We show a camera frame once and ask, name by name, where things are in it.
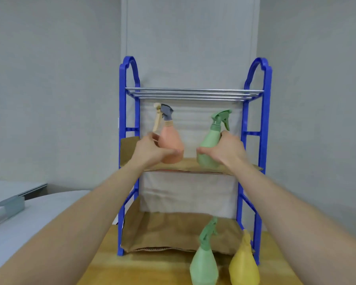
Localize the person's right hand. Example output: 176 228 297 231
197 130 250 170

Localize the person's left hand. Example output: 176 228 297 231
130 132 182 170

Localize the green spray bottle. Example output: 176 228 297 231
190 217 219 285
197 109 232 169

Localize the orange spray bottle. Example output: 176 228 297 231
152 103 185 164

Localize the person's right forearm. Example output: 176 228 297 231
225 160 356 285

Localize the person's left forearm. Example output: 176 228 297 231
0 162 143 285

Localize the brown cardboard sheet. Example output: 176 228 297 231
119 137 264 176
121 196 256 256

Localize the blue rack with metal rods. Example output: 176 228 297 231
118 56 272 266

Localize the yellow spray bottle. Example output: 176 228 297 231
229 230 260 285

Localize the silver flat device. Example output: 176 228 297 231
17 183 48 197

